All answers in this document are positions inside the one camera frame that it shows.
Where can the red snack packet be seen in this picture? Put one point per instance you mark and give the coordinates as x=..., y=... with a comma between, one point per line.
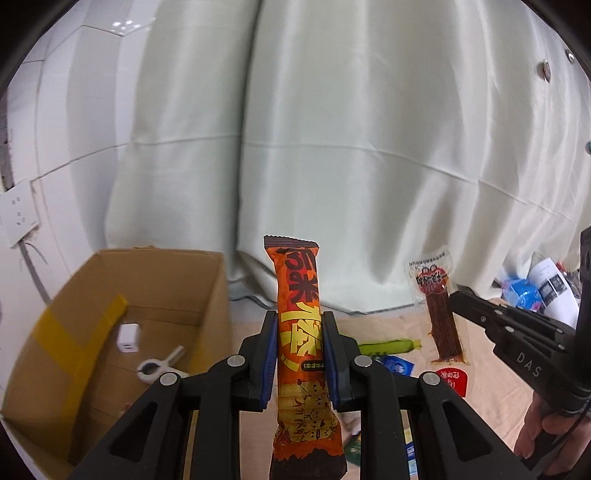
x=453, y=382

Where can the white wall socket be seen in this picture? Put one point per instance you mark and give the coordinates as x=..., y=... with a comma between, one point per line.
x=18, y=212

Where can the clear spicy strip packet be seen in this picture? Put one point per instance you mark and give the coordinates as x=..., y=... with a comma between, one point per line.
x=438, y=318

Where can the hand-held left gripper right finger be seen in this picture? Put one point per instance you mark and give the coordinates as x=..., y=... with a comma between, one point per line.
x=333, y=364

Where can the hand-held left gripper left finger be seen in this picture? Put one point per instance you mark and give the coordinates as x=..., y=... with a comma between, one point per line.
x=269, y=360

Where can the white plastic clamp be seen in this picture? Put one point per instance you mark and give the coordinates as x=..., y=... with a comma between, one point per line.
x=152, y=368

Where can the white charger plug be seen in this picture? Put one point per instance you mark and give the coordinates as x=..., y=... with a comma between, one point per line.
x=128, y=338

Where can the orange snack bar packet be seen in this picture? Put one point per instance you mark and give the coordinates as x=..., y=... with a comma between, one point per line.
x=298, y=300

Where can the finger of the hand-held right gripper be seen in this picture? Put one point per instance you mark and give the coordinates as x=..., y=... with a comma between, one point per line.
x=517, y=332

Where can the cardboard box with yellow tape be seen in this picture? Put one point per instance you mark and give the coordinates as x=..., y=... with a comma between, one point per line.
x=203, y=295

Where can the small blue sachet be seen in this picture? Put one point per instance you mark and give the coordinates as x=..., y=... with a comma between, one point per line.
x=398, y=366

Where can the yellow-green snack bar packet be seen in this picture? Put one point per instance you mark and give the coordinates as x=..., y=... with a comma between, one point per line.
x=390, y=347

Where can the pale green curtain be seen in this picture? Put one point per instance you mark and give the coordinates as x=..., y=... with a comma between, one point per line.
x=346, y=138

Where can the person's right hand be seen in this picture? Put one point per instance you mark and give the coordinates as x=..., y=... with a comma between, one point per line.
x=531, y=429

